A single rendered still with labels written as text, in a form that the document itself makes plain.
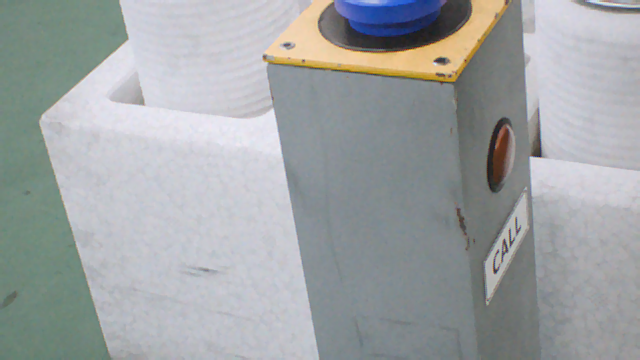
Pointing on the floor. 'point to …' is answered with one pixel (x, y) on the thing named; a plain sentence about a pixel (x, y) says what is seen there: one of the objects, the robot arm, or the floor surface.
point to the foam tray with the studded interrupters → (234, 321)
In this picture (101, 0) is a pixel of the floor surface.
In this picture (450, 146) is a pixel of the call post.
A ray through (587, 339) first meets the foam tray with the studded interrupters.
